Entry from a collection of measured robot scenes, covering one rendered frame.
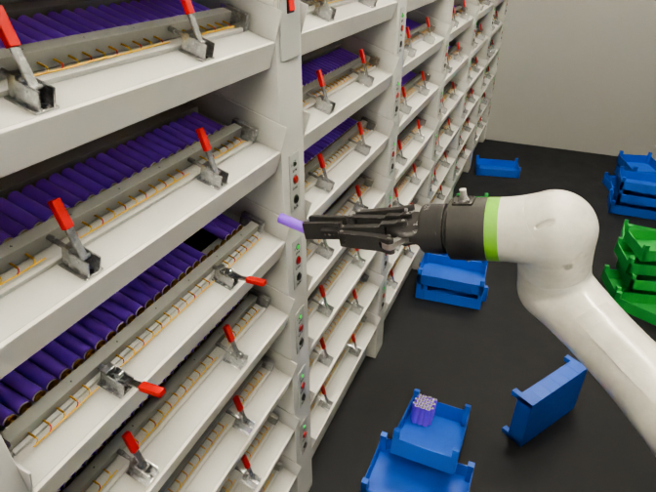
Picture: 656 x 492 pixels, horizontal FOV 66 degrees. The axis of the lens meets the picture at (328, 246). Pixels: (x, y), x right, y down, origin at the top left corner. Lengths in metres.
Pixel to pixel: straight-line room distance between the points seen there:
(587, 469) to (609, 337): 1.24
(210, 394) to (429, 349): 1.35
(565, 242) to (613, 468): 1.38
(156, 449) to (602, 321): 0.70
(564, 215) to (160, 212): 0.54
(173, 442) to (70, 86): 0.58
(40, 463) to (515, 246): 0.64
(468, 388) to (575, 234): 1.42
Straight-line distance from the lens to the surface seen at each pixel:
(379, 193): 1.69
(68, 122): 0.59
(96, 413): 0.75
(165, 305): 0.83
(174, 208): 0.76
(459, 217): 0.73
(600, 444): 2.06
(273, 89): 0.93
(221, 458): 1.14
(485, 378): 2.13
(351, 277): 1.59
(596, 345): 0.77
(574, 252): 0.72
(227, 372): 1.02
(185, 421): 0.96
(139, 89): 0.65
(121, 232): 0.71
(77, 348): 0.79
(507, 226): 0.72
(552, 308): 0.80
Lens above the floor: 1.46
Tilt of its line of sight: 31 degrees down
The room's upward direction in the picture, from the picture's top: straight up
